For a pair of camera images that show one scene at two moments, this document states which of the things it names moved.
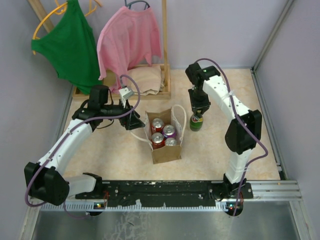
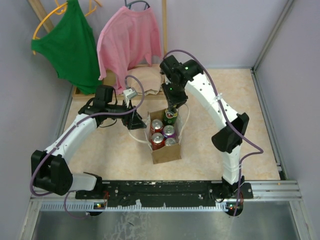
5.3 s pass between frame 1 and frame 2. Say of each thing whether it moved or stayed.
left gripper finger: stayed
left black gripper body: stayed
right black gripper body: moved
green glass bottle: moved
